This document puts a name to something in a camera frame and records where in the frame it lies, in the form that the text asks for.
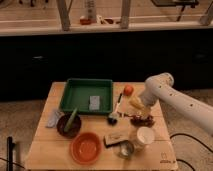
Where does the yellow banana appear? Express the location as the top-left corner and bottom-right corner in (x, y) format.
(130, 96), (145, 111)

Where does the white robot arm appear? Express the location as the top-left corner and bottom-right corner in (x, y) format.
(139, 73), (213, 136)

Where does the red bowl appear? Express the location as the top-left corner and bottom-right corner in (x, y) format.
(70, 132), (102, 165)

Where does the dark brown bowl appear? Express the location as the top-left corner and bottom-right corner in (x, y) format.
(57, 115), (81, 138)

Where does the white paper cup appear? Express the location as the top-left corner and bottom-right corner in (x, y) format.
(133, 127), (155, 149)

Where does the orange tomato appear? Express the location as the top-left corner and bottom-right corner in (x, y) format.
(123, 85), (134, 96)

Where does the small metal cup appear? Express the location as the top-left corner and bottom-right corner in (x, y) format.
(119, 140), (134, 158)

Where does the wooden block eraser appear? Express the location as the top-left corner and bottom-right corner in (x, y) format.
(104, 131), (129, 148)

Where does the grey sponge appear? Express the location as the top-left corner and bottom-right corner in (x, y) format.
(89, 96), (100, 110)

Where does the green plastic tray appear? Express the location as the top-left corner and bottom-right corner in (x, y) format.
(59, 78), (113, 116)

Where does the wooden table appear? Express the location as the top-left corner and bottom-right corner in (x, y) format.
(24, 81), (179, 171)

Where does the green cucumber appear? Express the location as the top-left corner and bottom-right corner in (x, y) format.
(64, 108), (78, 133)

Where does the grey folded cloth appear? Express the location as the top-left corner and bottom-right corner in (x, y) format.
(46, 110), (61, 128)

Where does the red object on shelf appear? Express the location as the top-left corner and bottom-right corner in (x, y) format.
(79, 16), (92, 25)

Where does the white bottle on shelf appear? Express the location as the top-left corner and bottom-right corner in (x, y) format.
(85, 0), (97, 23)

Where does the black stand on floor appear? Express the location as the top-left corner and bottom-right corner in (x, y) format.
(6, 136), (15, 171)

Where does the black cable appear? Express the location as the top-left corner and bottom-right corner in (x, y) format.
(169, 132), (213, 171)

